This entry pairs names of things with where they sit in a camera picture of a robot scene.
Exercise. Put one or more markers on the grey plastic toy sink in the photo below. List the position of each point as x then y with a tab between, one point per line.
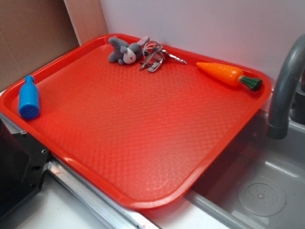
256	182

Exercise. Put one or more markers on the grey plush elephant toy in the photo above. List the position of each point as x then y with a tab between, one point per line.
125	53

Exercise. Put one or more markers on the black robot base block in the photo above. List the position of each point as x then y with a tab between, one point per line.
23	162

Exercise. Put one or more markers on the blue plastic toy bottle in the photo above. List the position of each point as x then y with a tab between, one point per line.
29	104

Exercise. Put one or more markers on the brown cardboard panel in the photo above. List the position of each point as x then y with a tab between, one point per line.
33	33

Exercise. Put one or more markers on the silver metal rail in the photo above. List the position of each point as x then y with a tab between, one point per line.
67	201

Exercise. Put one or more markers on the orange plastic toy carrot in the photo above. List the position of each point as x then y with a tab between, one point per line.
230	75

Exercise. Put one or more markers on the red plastic tray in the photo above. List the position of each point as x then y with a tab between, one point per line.
142	138

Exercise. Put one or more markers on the grey toy faucet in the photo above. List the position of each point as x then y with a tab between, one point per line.
288	100

